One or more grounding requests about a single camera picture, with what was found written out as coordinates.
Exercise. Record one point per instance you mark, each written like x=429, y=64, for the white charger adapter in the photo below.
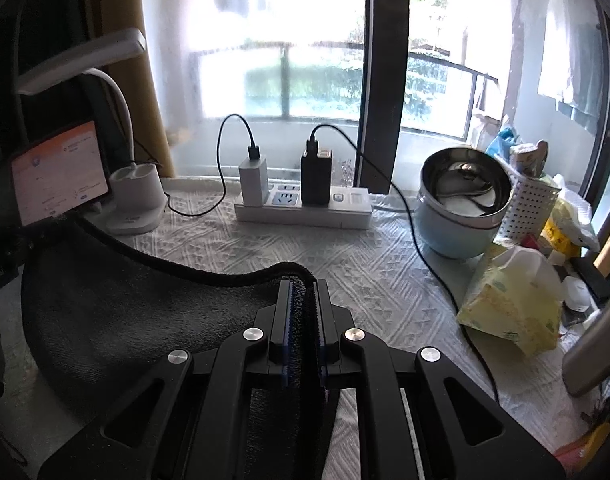
x=254, y=178

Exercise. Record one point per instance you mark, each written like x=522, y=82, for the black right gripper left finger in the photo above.
x=278, y=339

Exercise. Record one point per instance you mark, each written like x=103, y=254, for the white power strip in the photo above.
x=348, y=208

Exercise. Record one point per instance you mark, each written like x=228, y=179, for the light blue steel bowl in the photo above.
x=463, y=197

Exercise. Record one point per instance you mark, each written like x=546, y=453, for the yellow tissue pack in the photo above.
x=516, y=295

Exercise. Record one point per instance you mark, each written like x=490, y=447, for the white desk lamp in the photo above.
x=137, y=195

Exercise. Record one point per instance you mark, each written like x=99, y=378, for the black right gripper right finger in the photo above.
x=335, y=350

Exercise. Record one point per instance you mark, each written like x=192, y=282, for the white textured tablecloth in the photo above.
x=375, y=273

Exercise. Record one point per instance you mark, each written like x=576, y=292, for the yellow snack packet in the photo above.
x=559, y=241

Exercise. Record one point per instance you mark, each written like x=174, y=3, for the tablet with lit screen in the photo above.
x=58, y=175

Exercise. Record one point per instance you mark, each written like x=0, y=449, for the black charger adapter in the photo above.
x=315, y=174

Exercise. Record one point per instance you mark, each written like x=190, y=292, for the dark window frame post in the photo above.
x=385, y=57

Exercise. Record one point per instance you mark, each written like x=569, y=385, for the purple and grey towel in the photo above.
x=98, y=314

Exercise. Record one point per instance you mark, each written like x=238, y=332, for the white perforated basket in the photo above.
x=530, y=206

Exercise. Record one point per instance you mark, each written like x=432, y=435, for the yellow curtain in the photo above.
x=135, y=78

